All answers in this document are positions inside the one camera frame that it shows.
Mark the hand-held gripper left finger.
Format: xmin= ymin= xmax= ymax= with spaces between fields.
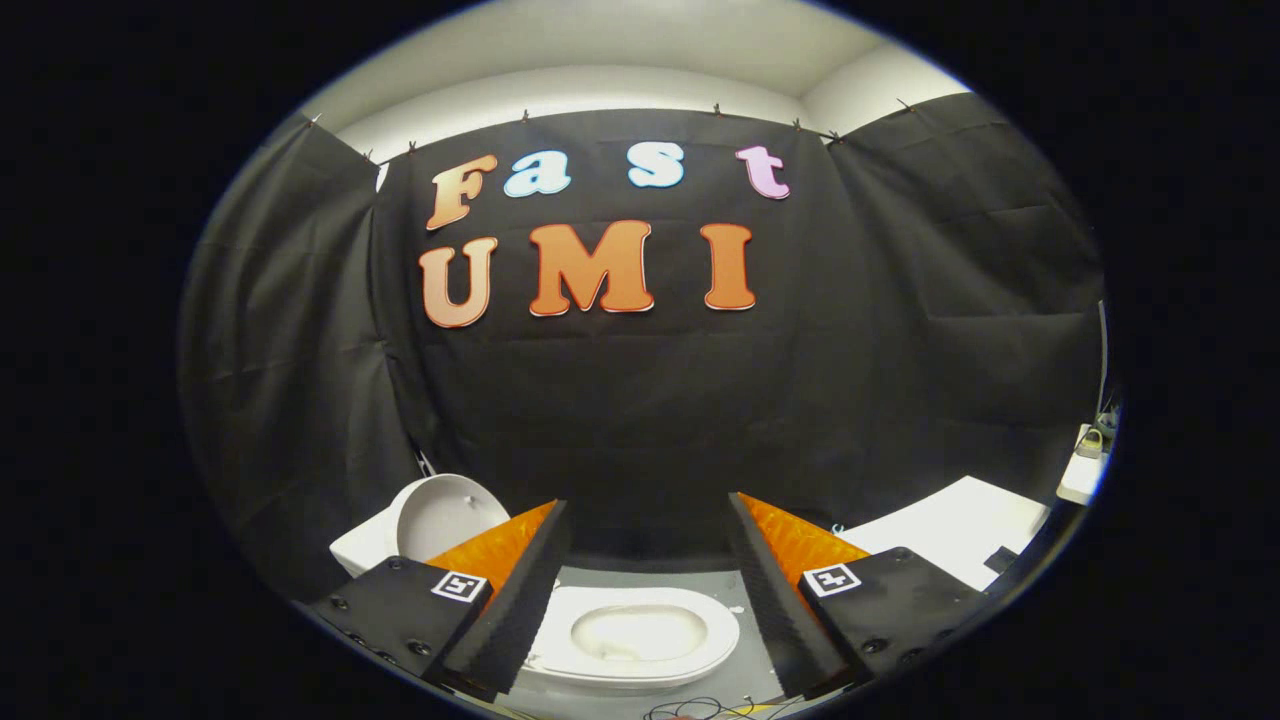
xmin=305 ymin=499 xmax=573 ymax=704

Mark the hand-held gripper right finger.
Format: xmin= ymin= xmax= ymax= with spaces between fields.
xmin=726 ymin=491 xmax=991 ymax=702

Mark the white toilet bowl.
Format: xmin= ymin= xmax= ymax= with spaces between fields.
xmin=518 ymin=585 xmax=742 ymax=693

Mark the white toilet tank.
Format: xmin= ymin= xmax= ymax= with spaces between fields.
xmin=329 ymin=508 xmax=403 ymax=579

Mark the black backdrop cloth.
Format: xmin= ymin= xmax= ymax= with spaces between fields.
xmin=179 ymin=92 xmax=1107 ymax=603

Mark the white side shelf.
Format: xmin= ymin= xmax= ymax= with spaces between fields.
xmin=1056 ymin=408 xmax=1119 ymax=507

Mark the black cable tangle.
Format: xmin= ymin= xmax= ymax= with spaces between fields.
xmin=643 ymin=694 xmax=793 ymax=720

